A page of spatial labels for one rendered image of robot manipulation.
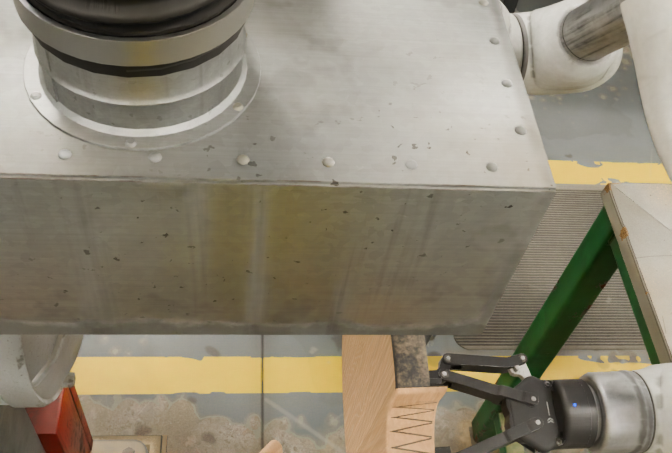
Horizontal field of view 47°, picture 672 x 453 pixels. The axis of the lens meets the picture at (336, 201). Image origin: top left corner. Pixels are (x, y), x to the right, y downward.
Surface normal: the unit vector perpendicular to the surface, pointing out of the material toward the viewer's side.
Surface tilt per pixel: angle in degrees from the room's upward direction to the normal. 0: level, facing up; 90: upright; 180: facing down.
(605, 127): 0
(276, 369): 0
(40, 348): 84
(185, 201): 90
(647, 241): 0
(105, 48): 90
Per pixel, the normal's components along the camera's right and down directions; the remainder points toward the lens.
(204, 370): 0.11, -0.62
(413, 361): 0.09, -0.44
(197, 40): 0.62, 0.66
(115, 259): 0.06, 0.78
